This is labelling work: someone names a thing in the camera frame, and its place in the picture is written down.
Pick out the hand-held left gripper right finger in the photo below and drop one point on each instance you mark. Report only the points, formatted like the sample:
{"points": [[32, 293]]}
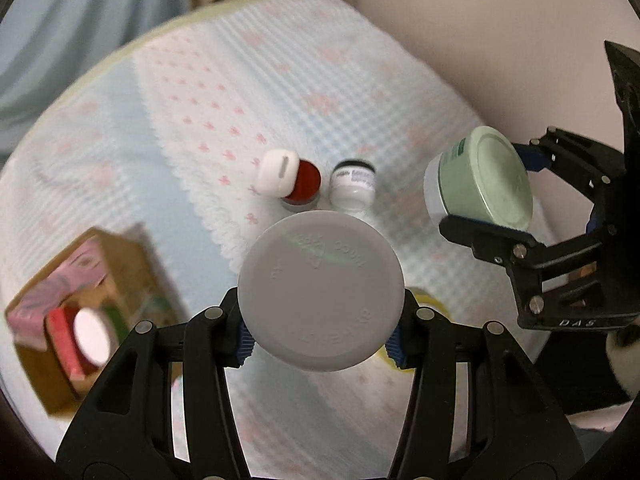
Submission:
{"points": [[397, 349]]}

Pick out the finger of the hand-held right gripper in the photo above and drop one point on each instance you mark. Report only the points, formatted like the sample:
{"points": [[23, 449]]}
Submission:
{"points": [[492, 240], [531, 156]]}

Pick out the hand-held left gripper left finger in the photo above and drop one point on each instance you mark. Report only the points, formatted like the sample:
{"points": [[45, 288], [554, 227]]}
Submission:
{"points": [[242, 346]]}

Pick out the pale green jar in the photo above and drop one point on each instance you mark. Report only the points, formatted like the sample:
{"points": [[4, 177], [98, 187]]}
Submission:
{"points": [[475, 180]]}

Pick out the grey round bottle cap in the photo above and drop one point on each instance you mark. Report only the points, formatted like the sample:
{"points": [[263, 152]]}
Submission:
{"points": [[320, 292]]}

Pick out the yellow round container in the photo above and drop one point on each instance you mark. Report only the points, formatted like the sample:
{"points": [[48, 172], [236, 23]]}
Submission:
{"points": [[430, 305]]}

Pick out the cardboard box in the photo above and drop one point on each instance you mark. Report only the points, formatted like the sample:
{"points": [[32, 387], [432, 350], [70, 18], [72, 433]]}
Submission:
{"points": [[127, 265]]}

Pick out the small white bottle, black cap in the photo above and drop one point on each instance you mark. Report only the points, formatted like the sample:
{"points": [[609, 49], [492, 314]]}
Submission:
{"points": [[352, 185]]}

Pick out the white round lid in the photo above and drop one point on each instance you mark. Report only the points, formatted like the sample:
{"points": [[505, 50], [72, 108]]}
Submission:
{"points": [[91, 335]]}

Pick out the dark cloth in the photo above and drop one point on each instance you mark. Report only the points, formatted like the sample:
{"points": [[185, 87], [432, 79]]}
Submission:
{"points": [[575, 375]]}

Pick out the red bottle with white cap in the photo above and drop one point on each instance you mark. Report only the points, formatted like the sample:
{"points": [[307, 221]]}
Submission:
{"points": [[292, 177]]}

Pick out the red carton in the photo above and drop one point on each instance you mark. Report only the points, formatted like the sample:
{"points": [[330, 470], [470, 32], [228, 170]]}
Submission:
{"points": [[62, 345]]}

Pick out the pink patterned carton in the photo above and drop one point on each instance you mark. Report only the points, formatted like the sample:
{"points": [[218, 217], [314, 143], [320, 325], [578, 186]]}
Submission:
{"points": [[47, 295]]}

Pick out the light blue printed blanket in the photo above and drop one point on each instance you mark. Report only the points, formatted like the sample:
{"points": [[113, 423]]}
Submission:
{"points": [[200, 110]]}

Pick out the pale green mattress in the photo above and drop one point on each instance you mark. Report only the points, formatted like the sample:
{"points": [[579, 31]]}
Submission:
{"points": [[165, 27]]}

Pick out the light blue curtain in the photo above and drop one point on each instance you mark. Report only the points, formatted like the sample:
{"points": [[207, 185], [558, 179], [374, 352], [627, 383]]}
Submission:
{"points": [[75, 25]]}

